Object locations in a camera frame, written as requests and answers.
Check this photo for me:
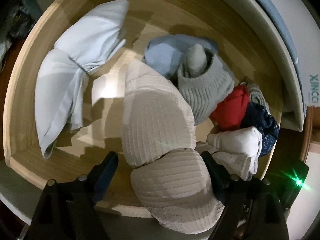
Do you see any cream ribbed underwear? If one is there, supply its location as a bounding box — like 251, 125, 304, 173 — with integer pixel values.
121, 59, 223, 235

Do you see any grey ribbed sock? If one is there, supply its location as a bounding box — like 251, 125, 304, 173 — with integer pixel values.
177, 44, 234, 125

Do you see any white folded underwear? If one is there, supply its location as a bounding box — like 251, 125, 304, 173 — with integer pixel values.
195, 127, 263, 180

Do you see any navy dotted underwear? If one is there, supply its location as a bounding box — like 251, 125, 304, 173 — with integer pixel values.
240, 102, 280, 157

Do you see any red folded underwear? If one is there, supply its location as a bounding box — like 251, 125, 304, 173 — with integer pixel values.
209, 85, 249, 131

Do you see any pale blue folded underwear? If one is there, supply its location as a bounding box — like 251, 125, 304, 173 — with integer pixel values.
35, 0, 129, 159

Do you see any light wooden drawer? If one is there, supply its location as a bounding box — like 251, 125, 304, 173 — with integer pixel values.
1, 0, 304, 223

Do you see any grey striped rolled cloth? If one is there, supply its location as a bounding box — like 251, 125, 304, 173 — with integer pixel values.
241, 82, 270, 113

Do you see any light blue folded cloth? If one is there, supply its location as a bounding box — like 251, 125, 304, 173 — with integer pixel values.
142, 34, 218, 79

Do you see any white cardboard box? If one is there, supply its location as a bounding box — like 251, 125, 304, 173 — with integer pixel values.
271, 0, 319, 107

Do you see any blue checked cloth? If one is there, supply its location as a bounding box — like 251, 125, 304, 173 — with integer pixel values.
255, 0, 306, 116

